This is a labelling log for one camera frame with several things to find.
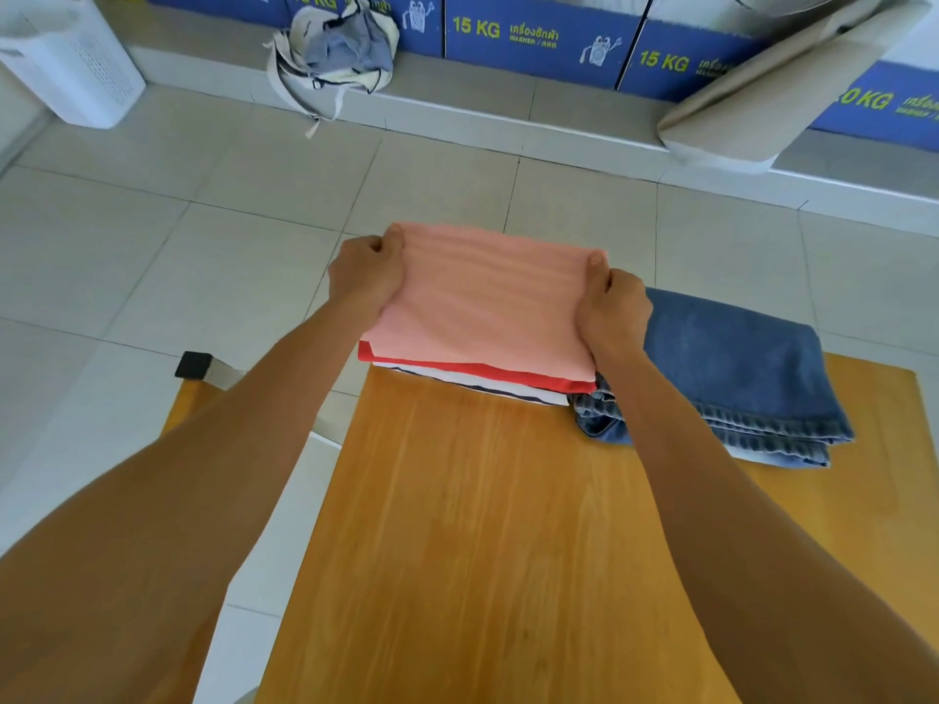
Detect white laundry basket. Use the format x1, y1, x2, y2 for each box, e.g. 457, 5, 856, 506
0, 0, 147, 130

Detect person's left hand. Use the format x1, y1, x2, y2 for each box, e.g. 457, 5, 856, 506
327, 225, 406, 322

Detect person's right forearm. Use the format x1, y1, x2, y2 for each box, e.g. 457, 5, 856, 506
596, 346, 939, 704

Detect folded striped white garment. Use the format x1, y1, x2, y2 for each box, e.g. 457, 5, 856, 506
372, 361, 572, 407

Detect person's right hand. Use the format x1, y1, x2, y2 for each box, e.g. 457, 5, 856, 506
575, 252, 654, 369

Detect pink towel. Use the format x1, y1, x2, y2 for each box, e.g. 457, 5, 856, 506
361, 222, 609, 384

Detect folded red garment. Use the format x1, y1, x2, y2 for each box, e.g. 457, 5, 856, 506
357, 341, 598, 396

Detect grey cloth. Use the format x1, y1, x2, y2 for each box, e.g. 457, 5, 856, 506
304, 7, 396, 75

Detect beige tote bag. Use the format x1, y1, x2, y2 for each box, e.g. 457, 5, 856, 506
265, 0, 402, 139

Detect person's left forearm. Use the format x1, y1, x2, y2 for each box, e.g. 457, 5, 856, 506
0, 296, 365, 704

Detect open beige machine door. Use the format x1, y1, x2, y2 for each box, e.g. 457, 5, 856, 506
657, 0, 934, 174

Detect folded blue jeans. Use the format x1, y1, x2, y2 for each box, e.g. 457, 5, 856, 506
571, 287, 856, 470

